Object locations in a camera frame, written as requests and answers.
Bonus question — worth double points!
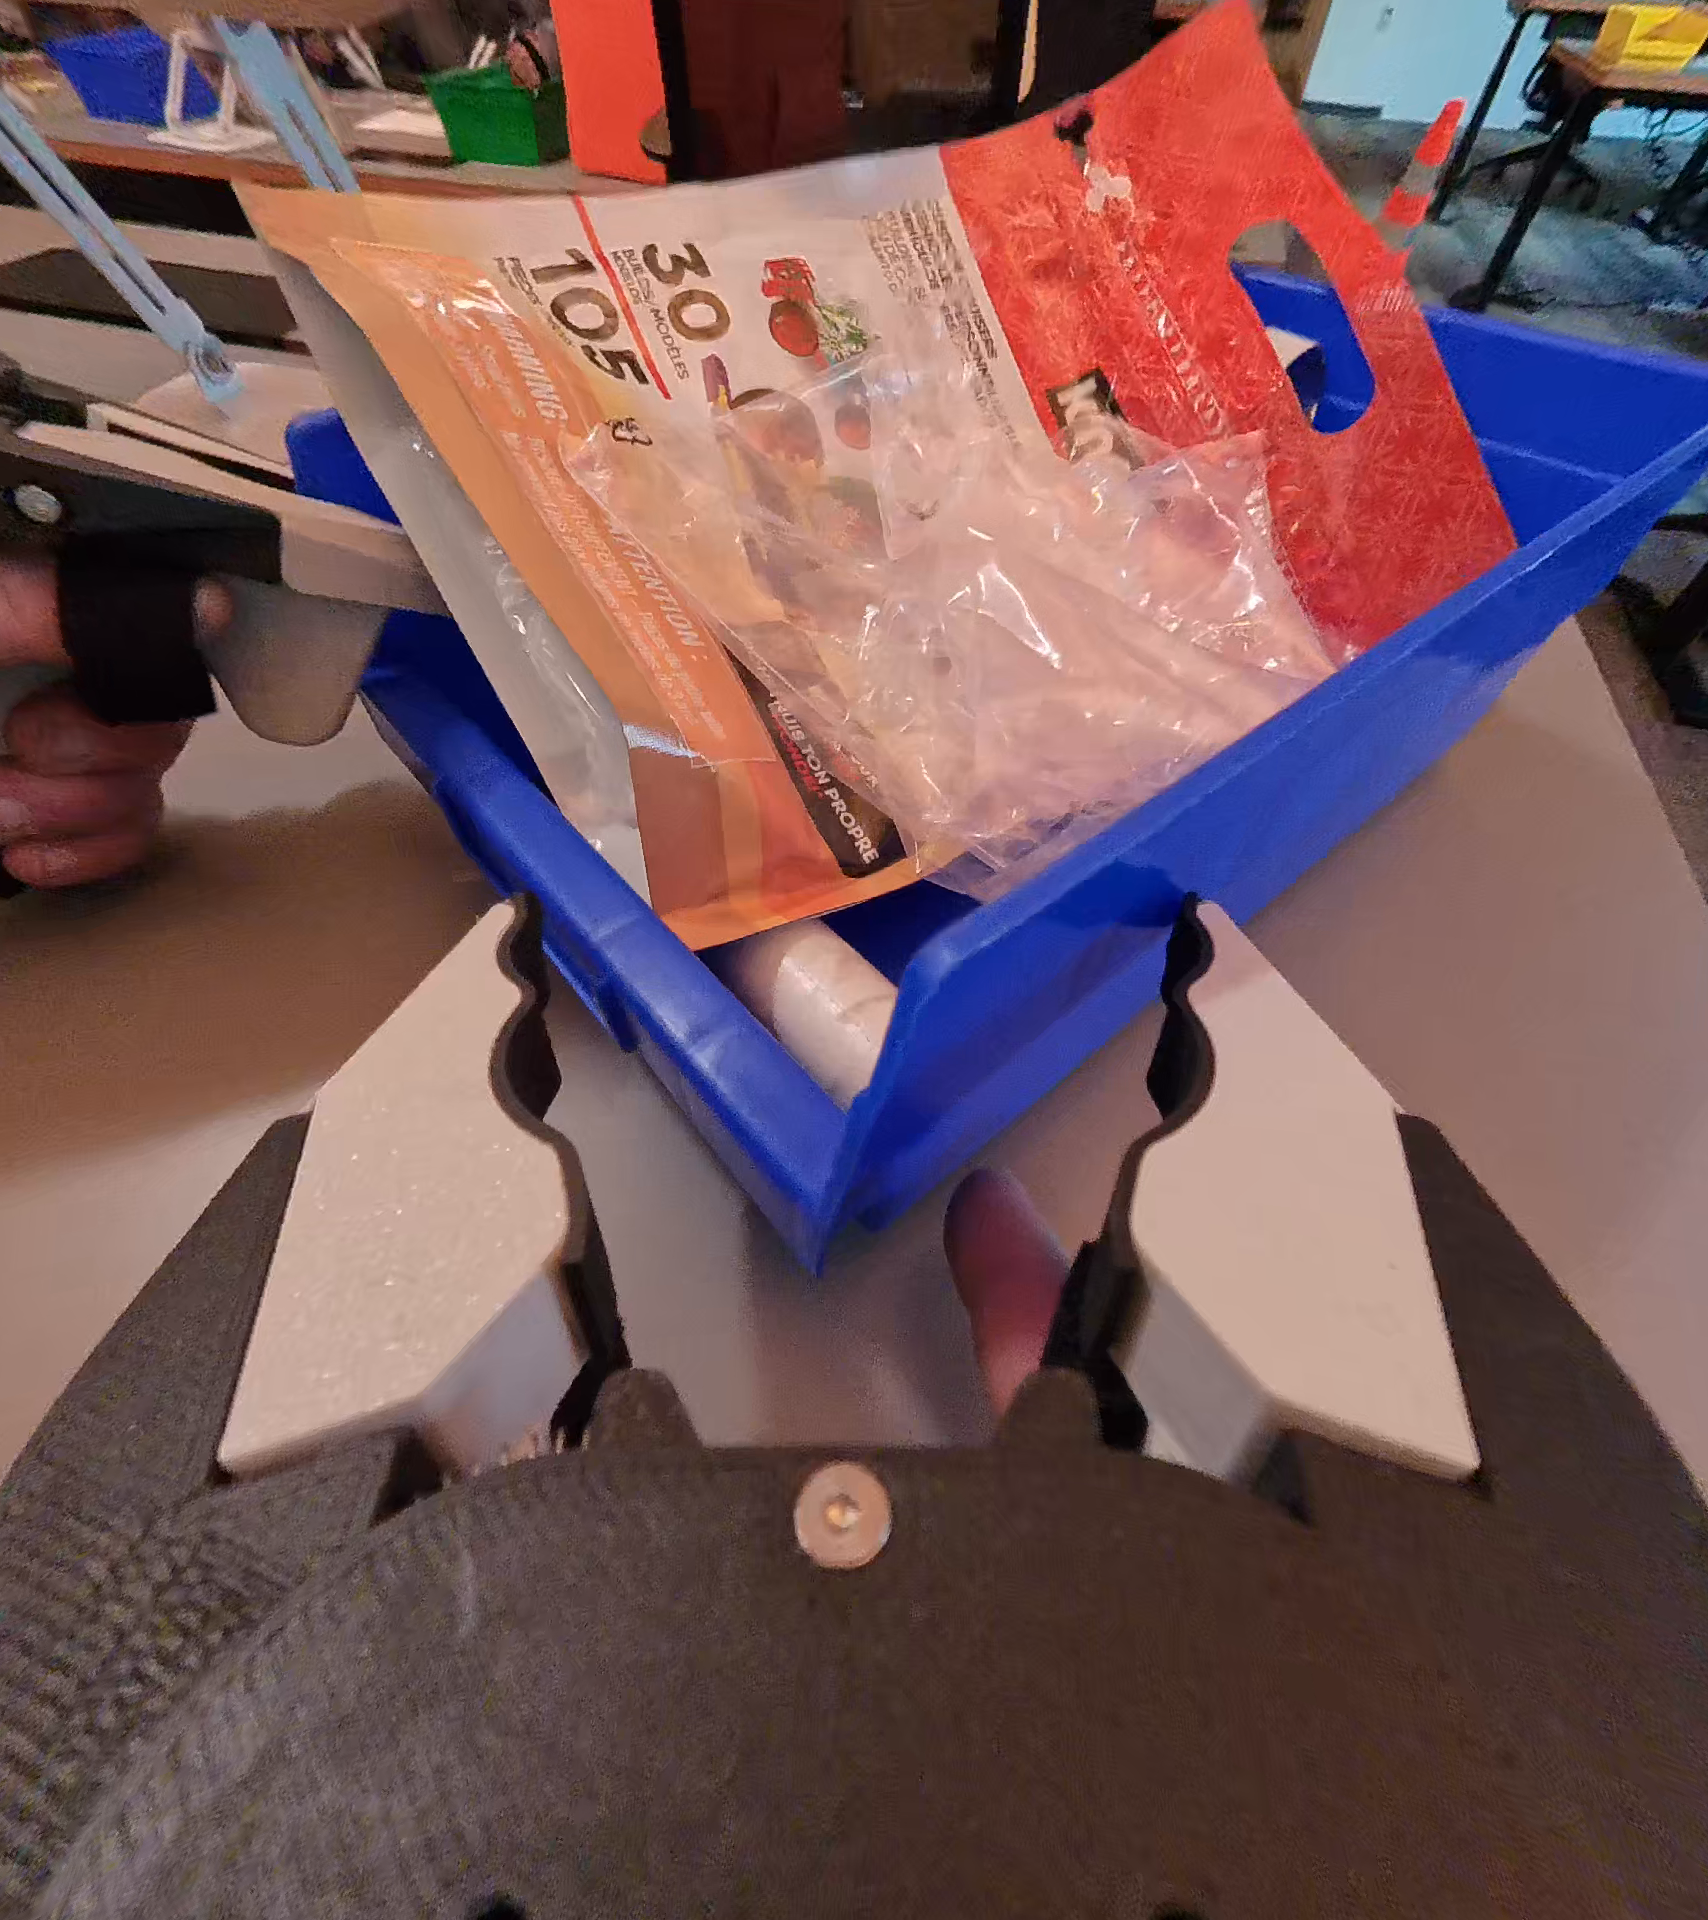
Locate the small blue storage bin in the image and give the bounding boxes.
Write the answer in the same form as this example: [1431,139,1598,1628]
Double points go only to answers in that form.
[43,30,221,121]

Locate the white paper roll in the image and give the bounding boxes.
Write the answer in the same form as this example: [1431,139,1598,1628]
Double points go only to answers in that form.
[725,918,903,1113]

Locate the white document stand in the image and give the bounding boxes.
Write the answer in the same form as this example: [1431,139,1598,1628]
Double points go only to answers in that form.
[0,0,365,484]

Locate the person's left hand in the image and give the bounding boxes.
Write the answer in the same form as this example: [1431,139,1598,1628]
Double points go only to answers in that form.
[0,543,193,890]

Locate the clear display stand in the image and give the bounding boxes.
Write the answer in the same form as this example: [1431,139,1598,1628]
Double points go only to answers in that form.
[152,30,275,155]

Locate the green storage bin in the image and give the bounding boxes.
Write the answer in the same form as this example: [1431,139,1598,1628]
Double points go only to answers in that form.
[427,62,571,166]

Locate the clear plastic bag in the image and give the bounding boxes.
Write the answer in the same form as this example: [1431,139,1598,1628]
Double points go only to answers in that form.
[561,316,1342,900]

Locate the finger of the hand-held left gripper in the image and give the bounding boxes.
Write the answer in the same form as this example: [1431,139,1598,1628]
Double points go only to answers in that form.
[241,507,456,620]

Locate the red white toy packet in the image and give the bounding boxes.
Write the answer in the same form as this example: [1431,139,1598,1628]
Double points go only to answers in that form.
[235,0,1520,951]

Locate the orange traffic cone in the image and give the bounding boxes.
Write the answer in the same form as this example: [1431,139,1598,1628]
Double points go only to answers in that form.
[1379,96,1466,229]

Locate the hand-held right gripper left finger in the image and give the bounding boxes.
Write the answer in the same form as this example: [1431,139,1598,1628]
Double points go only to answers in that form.
[212,893,635,1483]

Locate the blue plastic bin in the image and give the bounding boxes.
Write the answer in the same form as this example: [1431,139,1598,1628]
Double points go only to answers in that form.
[284,266,1708,1277]

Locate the wooden background desk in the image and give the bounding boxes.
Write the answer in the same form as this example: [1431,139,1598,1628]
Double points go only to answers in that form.
[0,87,602,201]
[1471,0,1708,307]

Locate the yellow storage bin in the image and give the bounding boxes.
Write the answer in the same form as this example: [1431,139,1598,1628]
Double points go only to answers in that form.
[1589,5,1708,71]

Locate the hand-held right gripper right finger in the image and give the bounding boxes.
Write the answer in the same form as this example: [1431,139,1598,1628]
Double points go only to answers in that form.
[1043,896,1487,1487]

